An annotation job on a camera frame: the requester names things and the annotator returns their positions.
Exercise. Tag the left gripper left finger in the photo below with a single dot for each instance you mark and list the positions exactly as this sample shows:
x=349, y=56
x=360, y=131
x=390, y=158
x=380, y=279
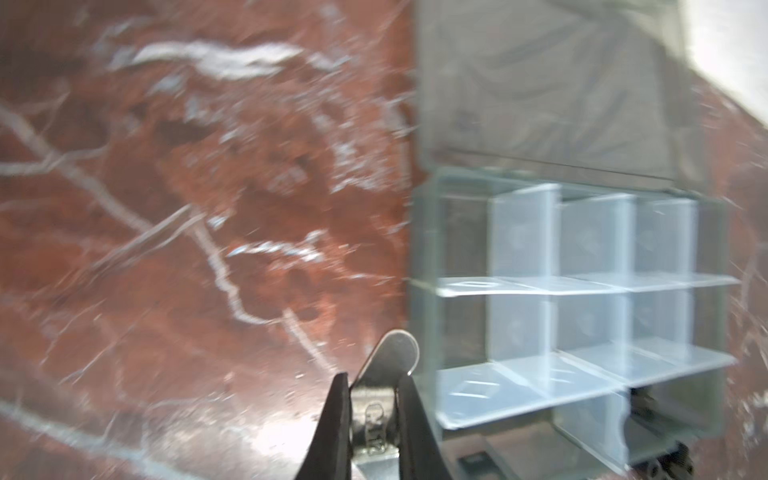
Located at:
x=329, y=454

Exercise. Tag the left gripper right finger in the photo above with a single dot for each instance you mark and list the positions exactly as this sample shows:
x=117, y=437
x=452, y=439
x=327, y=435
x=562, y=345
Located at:
x=419, y=454

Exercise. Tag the silver wing nut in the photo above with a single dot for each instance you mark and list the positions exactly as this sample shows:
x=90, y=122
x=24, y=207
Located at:
x=374, y=430

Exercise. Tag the grey compartment organizer box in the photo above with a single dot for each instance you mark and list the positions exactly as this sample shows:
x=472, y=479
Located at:
x=569, y=275

